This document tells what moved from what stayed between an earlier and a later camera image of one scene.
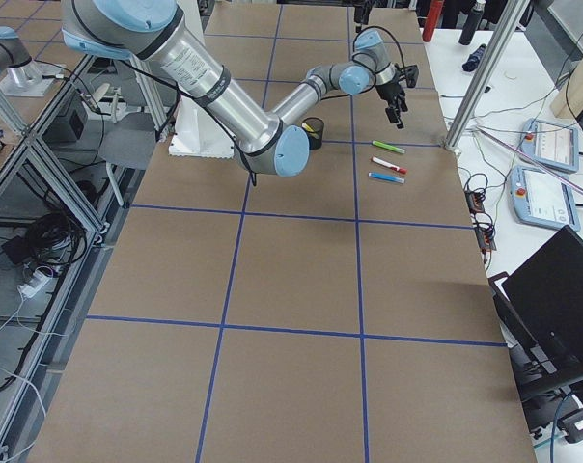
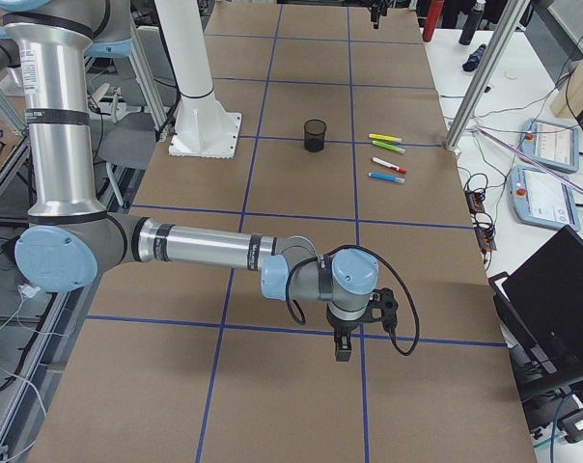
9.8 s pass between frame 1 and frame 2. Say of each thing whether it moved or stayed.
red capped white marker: stayed
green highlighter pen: stayed
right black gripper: moved
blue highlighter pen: stayed
